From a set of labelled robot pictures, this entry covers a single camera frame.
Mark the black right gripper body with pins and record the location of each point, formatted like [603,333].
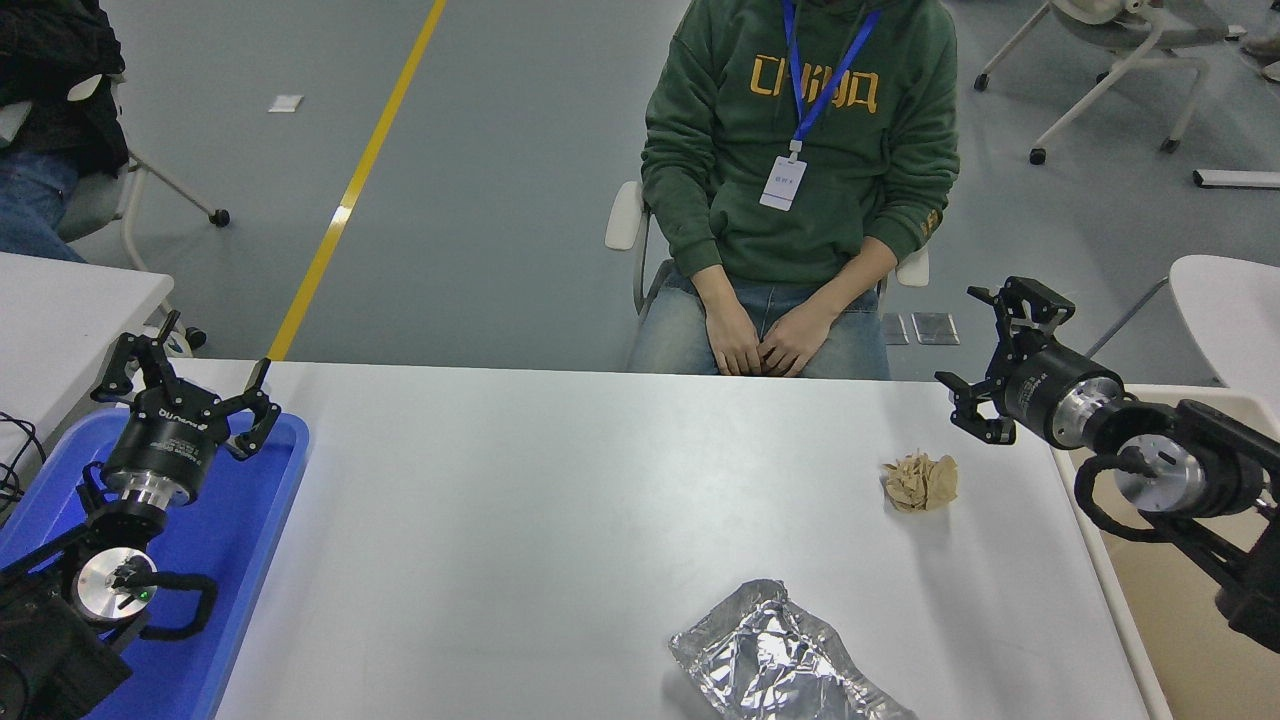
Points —
[1035,385]

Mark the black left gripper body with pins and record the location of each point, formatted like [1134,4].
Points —
[170,440]

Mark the tan paper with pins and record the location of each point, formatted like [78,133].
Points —
[920,484]

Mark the silver foil tray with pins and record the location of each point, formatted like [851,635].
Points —
[780,660]

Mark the person's left forearm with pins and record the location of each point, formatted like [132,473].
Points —
[880,260]

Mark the person's right forearm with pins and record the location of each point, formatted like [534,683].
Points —
[690,250]

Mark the person's left hand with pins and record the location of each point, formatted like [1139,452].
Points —
[800,340]

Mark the person's right hand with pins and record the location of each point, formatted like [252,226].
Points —
[735,335]

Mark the white side table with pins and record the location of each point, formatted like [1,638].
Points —
[60,320]

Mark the metal floor plate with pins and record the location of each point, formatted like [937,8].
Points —
[934,328]
[895,329]

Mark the blue plastic tray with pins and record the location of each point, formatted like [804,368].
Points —
[240,540]

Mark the grey wheeled chair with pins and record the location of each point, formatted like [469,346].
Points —
[90,205]

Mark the white rounded table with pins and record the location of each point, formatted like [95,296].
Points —
[1235,310]

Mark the yellow floor tape line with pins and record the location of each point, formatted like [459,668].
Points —
[345,205]

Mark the white bar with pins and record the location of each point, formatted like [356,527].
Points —
[1235,179]

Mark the large pale bin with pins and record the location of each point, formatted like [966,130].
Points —
[1150,620]

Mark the white-framed wheeled chair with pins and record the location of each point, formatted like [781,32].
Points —
[1130,60]

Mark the white paper sheet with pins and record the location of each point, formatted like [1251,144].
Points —
[285,102]

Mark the person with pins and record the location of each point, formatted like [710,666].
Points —
[720,150]
[60,60]

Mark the grey chair with white armrests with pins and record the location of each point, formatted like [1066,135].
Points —
[622,215]

